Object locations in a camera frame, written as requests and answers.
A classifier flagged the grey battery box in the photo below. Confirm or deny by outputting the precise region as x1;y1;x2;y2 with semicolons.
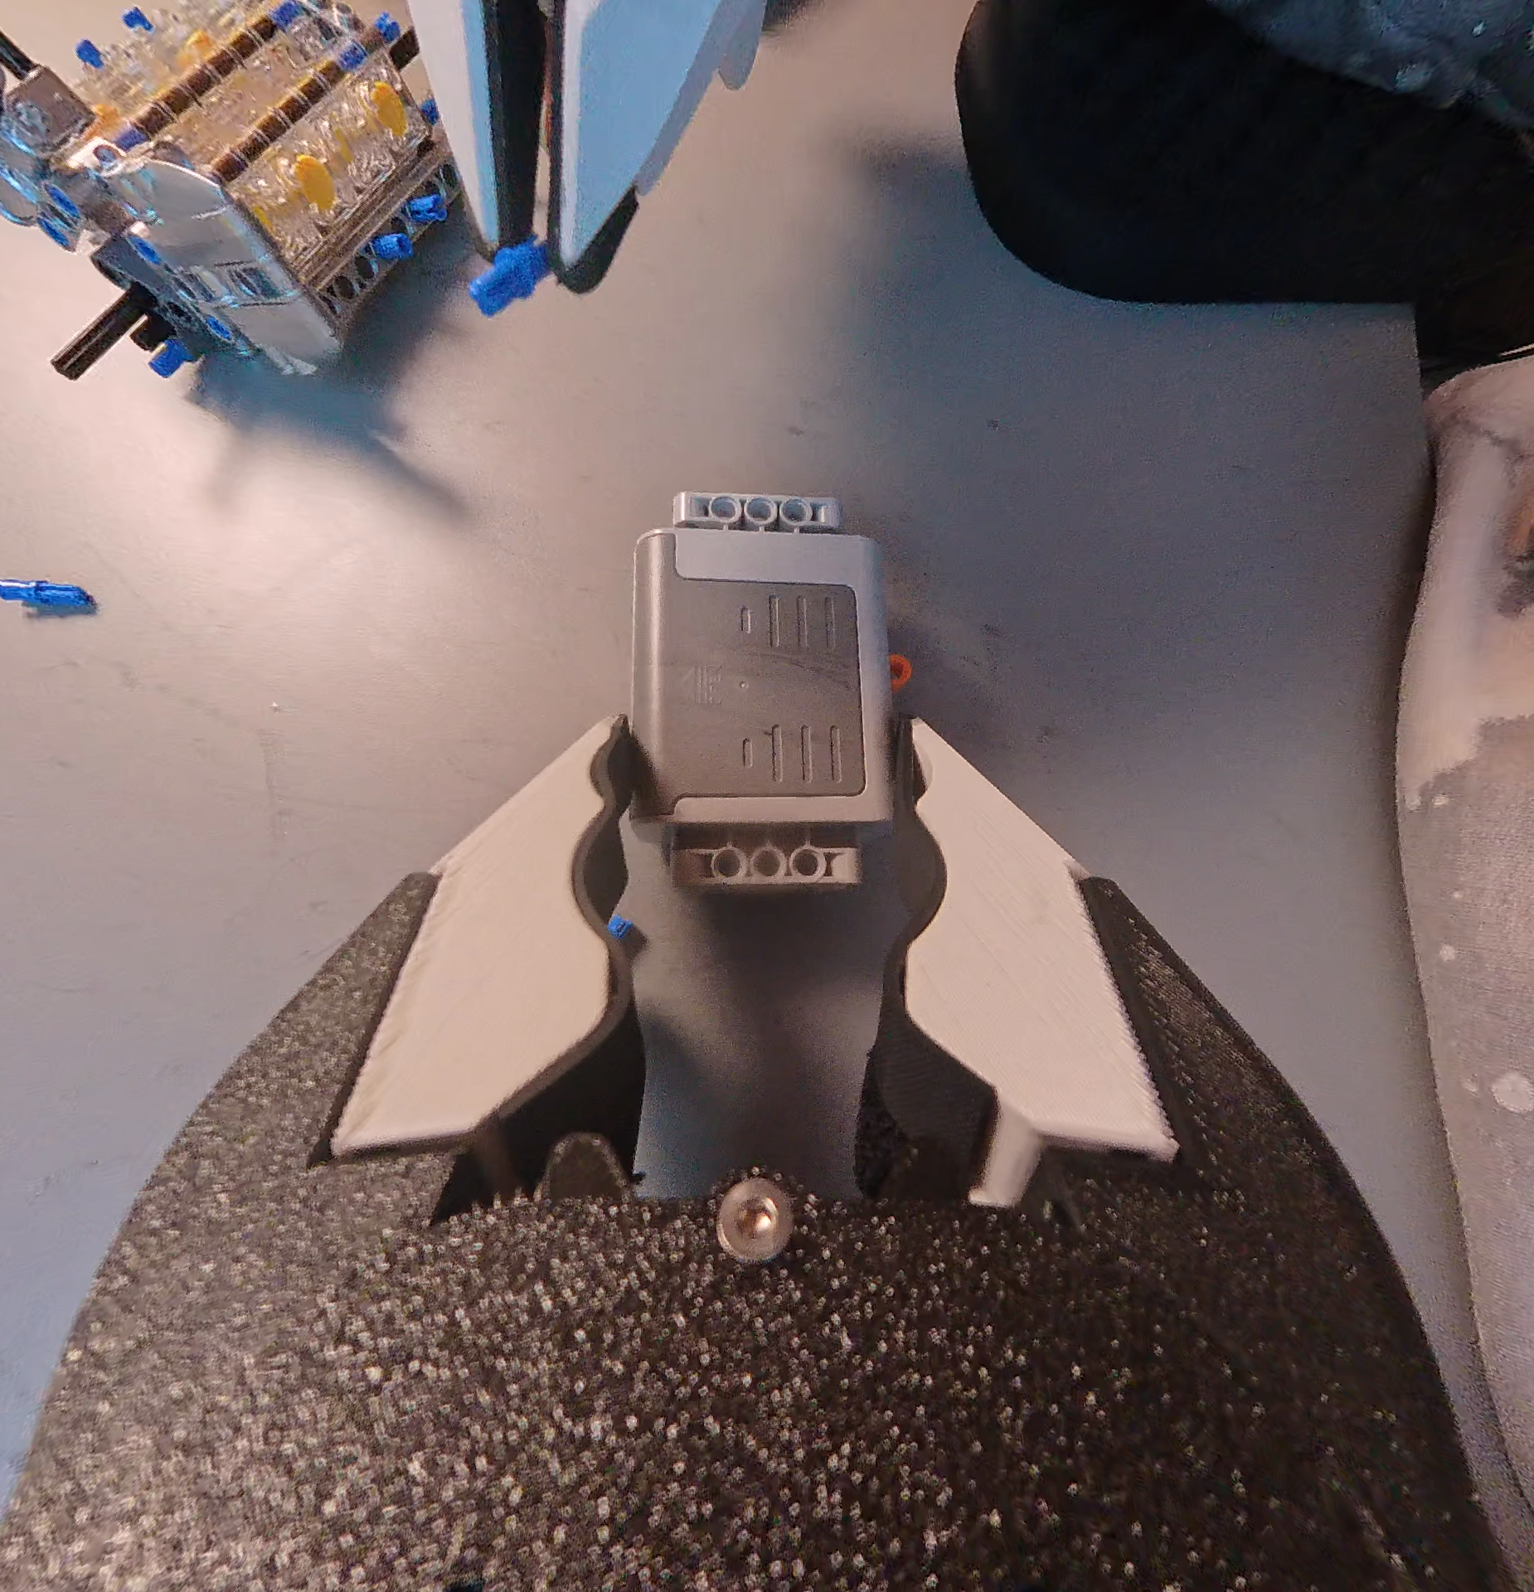
625;490;914;896

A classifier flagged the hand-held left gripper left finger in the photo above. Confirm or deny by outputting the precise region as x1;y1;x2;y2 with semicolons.
326;716;645;1220

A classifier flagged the grey desk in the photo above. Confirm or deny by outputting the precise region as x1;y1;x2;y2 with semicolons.
0;0;1466;1592

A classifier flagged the grey transparent engine model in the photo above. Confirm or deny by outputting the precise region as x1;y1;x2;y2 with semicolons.
0;0;458;379

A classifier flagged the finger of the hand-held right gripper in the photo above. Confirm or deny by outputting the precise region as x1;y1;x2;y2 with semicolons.
476;0;557;263
554;0;769;294

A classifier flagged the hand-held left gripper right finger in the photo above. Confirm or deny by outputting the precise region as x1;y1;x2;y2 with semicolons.
872;716;1184;1213

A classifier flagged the black rounded armrest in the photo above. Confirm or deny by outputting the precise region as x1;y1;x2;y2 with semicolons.
958;0;1534;374

